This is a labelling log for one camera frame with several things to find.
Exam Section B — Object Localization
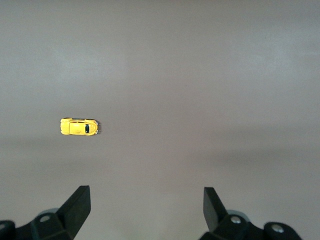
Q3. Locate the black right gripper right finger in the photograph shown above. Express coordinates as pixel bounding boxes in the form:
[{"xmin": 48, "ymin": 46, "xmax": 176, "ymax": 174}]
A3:
[{"xmin": 199, "ymin": 186, "xmax": 303, "ymax": 240}]

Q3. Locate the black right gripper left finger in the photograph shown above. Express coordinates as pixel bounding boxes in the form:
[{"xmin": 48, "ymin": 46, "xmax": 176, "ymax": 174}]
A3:
[{"xmin": 0, "ymin": 185, "xmax": 91, "ymax": 240}]

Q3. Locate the yellow beetle toy car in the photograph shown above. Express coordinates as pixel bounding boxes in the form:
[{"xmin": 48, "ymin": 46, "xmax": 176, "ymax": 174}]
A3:
[{"xmin": 59, "ymin": 117, "xmax": 100, "ymax": 137}]

